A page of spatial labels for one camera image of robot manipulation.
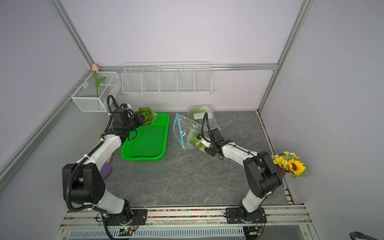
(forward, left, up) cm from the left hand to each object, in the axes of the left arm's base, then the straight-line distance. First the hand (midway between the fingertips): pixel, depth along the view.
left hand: (145, 116), depth 87 cm
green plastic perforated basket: (-5, +1, -23) cm, 23 cm away
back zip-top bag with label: (+8, -43, -18) cm, 47 cm away
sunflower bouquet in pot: (-36, -69, +3) cm, 78 cm away
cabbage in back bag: (+18, -36, -16) cm, 43 cm away
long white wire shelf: (+28, -12, +7) cm, 31 cm away
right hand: (-11, -39, -17) cm, 44 cm away
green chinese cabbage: (0, -3, 0) cm, 3 cm away
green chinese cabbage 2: (-12, -29, -12) cm, 34 cm away
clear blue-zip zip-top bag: (-10, -24, -4) cm, 26 cm away
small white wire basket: (+4, +29, +12) cm, 31 cm away
